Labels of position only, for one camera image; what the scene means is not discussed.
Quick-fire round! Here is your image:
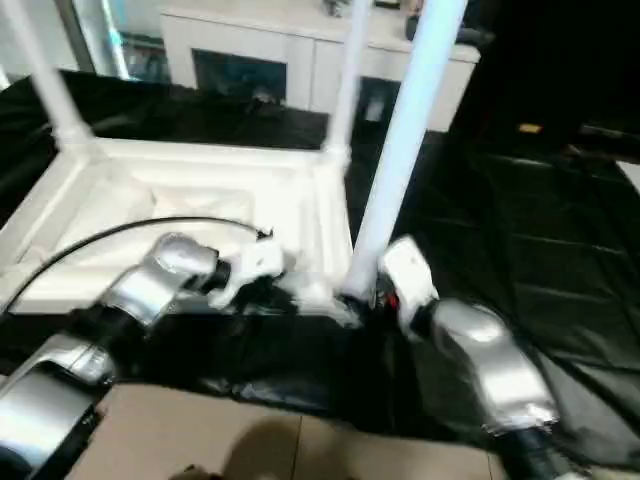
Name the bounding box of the white blue pole appliance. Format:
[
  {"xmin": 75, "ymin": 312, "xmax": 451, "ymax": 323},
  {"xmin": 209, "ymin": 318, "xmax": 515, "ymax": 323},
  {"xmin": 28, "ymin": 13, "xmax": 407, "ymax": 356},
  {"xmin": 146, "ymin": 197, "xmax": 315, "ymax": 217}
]
[{"xmin": 92, "ymin": 0, "xmax": 136, "ymax": 81}]

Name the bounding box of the white flat board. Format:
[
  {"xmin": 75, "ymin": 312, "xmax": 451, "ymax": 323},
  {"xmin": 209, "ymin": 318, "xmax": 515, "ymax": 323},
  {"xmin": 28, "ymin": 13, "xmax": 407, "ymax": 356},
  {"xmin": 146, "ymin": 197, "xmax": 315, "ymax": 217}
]
[{"xmin": 618, "ymin": 160, "xmax": 640, "ymax": 196}]

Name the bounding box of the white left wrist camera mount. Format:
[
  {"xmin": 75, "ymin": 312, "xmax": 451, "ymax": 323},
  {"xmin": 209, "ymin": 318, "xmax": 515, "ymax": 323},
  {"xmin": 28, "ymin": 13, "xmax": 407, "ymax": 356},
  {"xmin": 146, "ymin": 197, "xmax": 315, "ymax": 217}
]
[{"xmin": 208, "ymin": 240, "xmax": 286, "ymax": 309}]

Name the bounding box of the black work mat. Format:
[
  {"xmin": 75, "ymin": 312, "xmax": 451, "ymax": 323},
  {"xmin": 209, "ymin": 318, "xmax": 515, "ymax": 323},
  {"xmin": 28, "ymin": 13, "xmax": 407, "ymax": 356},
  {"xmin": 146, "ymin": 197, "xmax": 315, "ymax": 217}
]
[{"xmin": 0, "ymin": 70, "xmax": 640, "ymax": 471}]

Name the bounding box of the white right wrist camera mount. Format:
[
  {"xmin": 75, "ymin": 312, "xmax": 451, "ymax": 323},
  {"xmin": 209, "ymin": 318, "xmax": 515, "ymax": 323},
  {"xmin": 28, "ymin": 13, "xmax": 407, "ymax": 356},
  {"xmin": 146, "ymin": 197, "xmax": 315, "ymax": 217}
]
[{"xmin": 380, "ymin": 235, "xmax": 441, "ymax": 341}]

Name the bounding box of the white low cabinet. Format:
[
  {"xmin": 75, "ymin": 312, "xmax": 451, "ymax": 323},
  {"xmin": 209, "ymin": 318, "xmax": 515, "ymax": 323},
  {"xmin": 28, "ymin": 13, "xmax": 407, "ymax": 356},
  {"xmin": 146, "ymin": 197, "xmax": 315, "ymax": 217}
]
[{"xmin": 158, "ymin": 0, "xmax": 481, "ymax": 133}]

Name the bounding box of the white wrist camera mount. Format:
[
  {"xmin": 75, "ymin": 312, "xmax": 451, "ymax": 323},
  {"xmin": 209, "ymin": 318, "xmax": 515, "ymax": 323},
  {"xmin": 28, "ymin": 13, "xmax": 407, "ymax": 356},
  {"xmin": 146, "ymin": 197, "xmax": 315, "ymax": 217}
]
[
  {"xmin": 380, "ymin": 235, "xmax": 441, "ymax": 341},
  {"xmin": 208, "ymin": 240, "xmax": 286, "ymax": 309}
]

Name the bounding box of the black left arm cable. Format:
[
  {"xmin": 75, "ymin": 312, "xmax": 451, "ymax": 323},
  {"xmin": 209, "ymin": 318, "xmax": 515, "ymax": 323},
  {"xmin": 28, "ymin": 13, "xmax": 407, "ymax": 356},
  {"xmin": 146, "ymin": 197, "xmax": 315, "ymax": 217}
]
[{"xmin": 0, "ymin": 217, "xmax": 273, "ymax": 313}]

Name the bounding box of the black handheld device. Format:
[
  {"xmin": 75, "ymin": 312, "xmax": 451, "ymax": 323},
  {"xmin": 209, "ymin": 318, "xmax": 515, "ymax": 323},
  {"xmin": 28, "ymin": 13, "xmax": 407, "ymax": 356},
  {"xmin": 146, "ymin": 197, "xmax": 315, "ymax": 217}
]
[{"xmin": 405, "ymin": 15, "xmax": 496, "ymax": 49}]

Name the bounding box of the white plastic table top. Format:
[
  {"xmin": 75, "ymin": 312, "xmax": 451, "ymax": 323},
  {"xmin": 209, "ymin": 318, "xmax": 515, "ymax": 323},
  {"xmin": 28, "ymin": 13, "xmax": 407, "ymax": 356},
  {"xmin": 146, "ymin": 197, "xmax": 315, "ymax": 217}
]
[{"xmin": 0, "ymin": 138, "xmax": 363, "ymax": 331}]

